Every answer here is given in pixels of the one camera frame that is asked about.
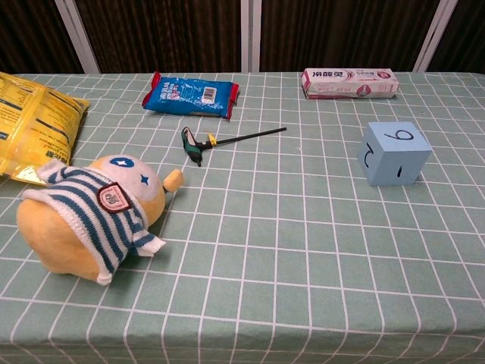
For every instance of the green checked tablecloth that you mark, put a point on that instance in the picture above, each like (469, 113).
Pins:
(265, 246)

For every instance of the blue snack packet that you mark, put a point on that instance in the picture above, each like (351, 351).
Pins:
(185, 96)

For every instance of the white pink toothpaste box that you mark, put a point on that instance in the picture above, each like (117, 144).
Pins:
(348, 84)

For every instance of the dark brown ribbed panel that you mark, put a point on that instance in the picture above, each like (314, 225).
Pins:
(30, 34)
(163, 34)
(466, 34)
(341, 34)

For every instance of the yellow plush toy striped sweater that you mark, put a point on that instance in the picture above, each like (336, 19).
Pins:
(76, 223)

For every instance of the yellow chip bag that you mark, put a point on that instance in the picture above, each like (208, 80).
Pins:
(34, 121)

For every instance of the white frame post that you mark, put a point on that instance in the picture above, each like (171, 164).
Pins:
(77, 38)
(250, 36)
(432, 38)

